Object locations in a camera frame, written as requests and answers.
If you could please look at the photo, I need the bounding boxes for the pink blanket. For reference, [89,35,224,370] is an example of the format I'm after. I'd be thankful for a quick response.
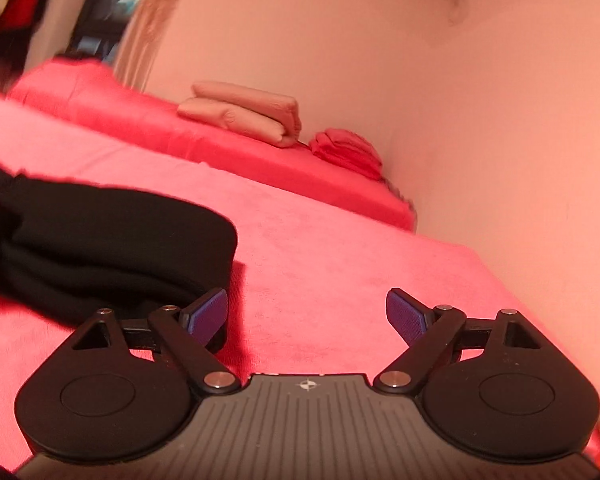
[0,87,600,473]

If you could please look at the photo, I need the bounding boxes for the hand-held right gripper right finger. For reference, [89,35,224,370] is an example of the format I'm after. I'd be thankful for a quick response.
[372,287,549,396]

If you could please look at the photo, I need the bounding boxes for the red bed sheet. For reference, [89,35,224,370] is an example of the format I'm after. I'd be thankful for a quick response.
[7,57,419,233]

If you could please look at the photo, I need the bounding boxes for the black pants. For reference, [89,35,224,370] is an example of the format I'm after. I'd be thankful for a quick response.
[0,152,239,329]

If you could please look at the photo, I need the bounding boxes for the dark framed window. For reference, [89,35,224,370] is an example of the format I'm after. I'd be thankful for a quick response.
[72,0,162,68]

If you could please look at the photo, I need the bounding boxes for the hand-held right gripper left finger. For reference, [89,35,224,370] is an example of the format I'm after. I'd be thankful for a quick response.
[67,287,242,396]

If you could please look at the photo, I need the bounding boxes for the pink patterned curtain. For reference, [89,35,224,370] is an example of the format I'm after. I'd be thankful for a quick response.
[112,0,201,95]

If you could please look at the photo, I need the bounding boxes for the folded red blanket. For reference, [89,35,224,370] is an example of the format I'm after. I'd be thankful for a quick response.
[308,127,385,182]

